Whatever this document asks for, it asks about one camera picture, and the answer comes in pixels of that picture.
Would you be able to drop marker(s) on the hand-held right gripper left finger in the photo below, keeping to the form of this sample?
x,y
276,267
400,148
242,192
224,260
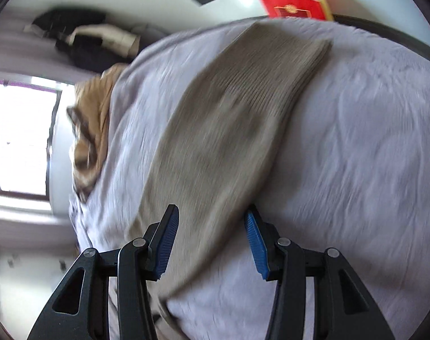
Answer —
x,y
164,244

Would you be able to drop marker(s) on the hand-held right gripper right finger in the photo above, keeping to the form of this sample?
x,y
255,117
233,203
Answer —
x,y
254,241

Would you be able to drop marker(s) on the beige knit garment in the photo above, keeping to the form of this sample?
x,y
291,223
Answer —
x,y
232,127

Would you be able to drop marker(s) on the dark clothes pile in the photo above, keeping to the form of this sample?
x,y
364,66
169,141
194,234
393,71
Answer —
x,y
77,39

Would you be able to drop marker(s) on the pale lilac bed blanket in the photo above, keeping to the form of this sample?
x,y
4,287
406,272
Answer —
x,y
342,170

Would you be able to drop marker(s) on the tan striped blanket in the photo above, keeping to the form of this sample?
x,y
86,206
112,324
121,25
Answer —
x,y
91,138

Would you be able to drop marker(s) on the window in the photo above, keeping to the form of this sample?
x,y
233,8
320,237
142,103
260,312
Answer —
x,y
20,138

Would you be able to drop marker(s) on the cream jacket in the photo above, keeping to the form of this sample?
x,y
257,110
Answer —
x,y
108,37

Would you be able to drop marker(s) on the red box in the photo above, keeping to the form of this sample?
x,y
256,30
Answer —
x,y
293,3

